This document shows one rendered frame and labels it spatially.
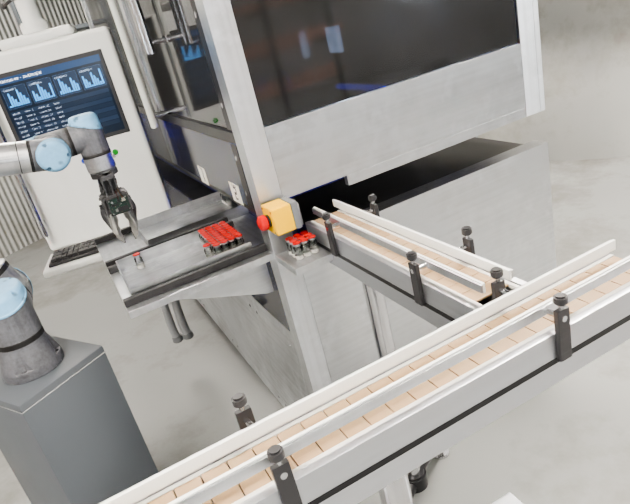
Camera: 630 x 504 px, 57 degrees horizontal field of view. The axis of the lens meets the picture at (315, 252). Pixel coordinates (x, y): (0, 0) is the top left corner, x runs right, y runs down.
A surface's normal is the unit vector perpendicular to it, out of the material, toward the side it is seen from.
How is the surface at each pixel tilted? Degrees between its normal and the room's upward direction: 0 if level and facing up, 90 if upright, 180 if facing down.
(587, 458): 0
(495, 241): 90
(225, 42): 90
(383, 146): 90
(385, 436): 90
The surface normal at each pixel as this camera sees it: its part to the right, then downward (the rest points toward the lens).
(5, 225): 0.83, 0.04
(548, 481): -0.22, -0.89
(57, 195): 0.27, 0.33
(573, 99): -0.51, 0.45
